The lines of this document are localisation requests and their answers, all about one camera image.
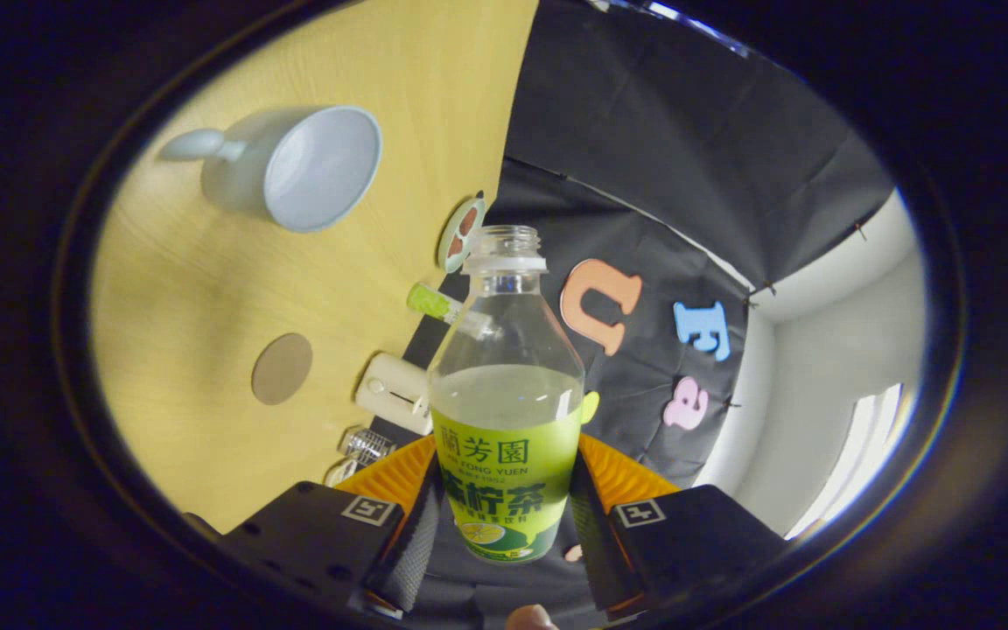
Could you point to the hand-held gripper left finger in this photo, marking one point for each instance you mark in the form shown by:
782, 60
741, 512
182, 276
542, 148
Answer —
412, 551

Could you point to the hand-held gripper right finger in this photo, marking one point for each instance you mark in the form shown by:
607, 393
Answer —
596, 542

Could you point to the green label juice bottle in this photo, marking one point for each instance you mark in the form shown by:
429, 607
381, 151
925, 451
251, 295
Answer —
508, 464

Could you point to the round brown coaster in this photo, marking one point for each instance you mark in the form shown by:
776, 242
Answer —
282, 369

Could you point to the pale blue cup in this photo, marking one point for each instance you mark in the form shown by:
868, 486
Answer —
241, 179

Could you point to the small white green bottle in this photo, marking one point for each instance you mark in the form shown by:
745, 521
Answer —
430, 300

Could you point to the cream toaster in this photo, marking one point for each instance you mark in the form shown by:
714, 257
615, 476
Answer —
390, 389

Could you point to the ceiling light panel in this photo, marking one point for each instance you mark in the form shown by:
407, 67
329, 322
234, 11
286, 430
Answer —
863, 455

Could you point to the pale green plate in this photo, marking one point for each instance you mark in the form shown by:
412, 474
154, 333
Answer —
444, 260

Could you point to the brown food piece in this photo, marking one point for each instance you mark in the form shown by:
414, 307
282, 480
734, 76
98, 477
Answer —
456, 245
468, 220

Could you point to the wooden table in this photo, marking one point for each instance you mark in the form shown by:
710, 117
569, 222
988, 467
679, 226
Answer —
198, 306

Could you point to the black backdrop cloth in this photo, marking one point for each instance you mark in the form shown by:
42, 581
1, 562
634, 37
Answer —
644, 114

